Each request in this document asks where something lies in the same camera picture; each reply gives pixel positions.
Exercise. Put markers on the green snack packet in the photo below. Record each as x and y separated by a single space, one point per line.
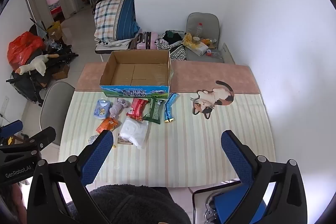
154 111

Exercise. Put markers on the red snack packet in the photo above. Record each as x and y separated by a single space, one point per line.
136 109

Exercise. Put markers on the white plastic bag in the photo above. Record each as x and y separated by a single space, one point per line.
133 132

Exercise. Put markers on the brown mat label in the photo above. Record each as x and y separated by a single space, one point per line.
124 142

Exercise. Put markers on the clear plastic pack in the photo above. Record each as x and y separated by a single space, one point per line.
217 54

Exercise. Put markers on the blue snack packet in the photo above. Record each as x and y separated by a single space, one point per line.
169 107

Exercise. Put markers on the black stroller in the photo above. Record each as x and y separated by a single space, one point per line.
29 85

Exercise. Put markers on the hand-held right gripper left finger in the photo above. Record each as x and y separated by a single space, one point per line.
97 158

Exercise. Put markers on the person's dark fleece clothing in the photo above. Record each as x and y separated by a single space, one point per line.
131 205

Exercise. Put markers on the blue cartoon tissue pack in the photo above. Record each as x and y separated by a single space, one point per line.
101 109

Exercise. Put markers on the folded white cloth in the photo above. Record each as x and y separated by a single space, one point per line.
113 43

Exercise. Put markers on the white wrapped package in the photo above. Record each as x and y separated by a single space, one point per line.
198 48

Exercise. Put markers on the small red box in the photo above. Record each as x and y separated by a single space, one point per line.
209 53

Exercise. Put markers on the red plastic bag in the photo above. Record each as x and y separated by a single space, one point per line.
23 48

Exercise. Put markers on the small cardboard box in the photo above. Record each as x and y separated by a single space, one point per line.
61 72

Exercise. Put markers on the orange snack packet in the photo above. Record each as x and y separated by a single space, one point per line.
107 124

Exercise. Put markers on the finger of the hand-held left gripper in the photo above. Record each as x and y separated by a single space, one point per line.
11 127
42 138

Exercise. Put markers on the pink table mat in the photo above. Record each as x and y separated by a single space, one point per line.
199 77

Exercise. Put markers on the black and white patterned bag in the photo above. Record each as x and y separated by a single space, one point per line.
176 52

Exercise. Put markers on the pink suitcase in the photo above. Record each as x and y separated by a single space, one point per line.
147 40

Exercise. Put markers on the silver metal rings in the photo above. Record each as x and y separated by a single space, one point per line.
210 207

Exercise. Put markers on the person's left forearm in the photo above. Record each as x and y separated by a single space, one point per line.
10 200

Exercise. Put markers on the white goose plush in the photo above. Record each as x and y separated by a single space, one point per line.
38 64

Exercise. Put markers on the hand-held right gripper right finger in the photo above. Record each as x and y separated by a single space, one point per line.
236 158

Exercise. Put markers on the orange wrapper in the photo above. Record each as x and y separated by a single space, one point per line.
205 41

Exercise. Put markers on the yellow plastic bag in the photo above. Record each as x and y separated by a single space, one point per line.
187 39

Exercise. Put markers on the white-legged bench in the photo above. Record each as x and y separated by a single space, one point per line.
105 50

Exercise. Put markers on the clear bottle with red cap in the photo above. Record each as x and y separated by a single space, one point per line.
198 31

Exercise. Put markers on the white board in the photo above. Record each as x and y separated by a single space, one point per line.
228 53

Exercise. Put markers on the cat-shaped mat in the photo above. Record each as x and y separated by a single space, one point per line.
215 98

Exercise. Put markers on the folded plaid quilt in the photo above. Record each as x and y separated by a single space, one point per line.
115 16

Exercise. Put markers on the clear plastic bottle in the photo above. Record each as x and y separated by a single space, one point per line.
93 139

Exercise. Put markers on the yellow paper bag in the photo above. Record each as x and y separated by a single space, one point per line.
54 29

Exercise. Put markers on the grey padded chair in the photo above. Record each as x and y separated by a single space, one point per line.
202 20

